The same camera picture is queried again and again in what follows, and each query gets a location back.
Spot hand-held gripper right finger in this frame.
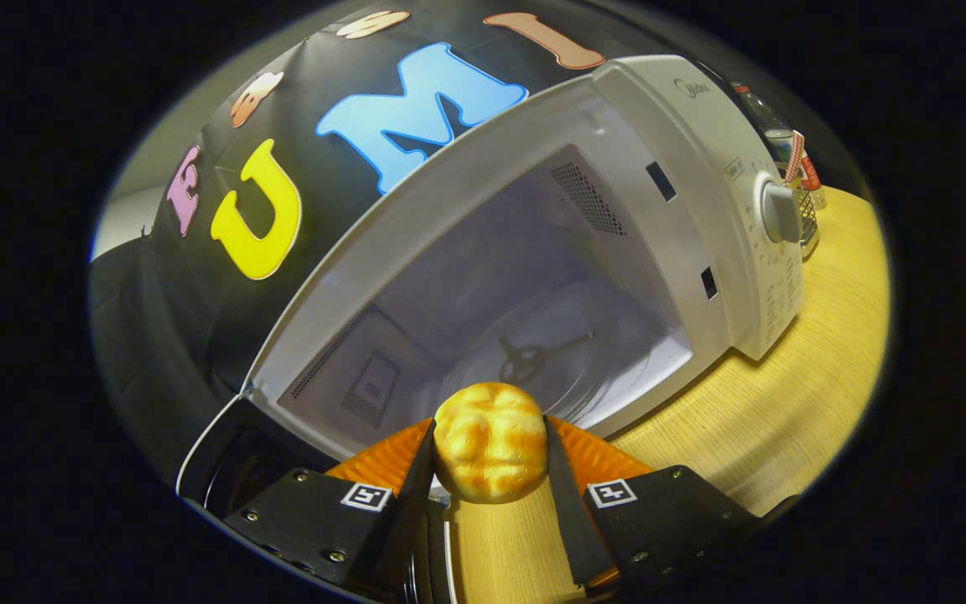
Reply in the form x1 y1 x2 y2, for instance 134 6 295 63
543 415 761 596

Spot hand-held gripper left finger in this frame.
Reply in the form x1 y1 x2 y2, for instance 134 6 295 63
223 417 450 601

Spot golden bread roll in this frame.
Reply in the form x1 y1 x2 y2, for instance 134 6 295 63
433 383 549 504

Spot white microwave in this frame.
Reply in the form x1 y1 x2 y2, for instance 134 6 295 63
175 55 804 603

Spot black backdrop cloth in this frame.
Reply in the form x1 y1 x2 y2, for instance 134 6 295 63
89 0 786 479

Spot red striped straw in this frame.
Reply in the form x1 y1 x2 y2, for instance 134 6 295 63
785 130 807 185

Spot clear bottle red label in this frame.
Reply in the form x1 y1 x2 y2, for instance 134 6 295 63
730 81 828 211

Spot wire mesh holder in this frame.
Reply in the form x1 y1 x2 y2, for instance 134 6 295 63
789 180 821 259

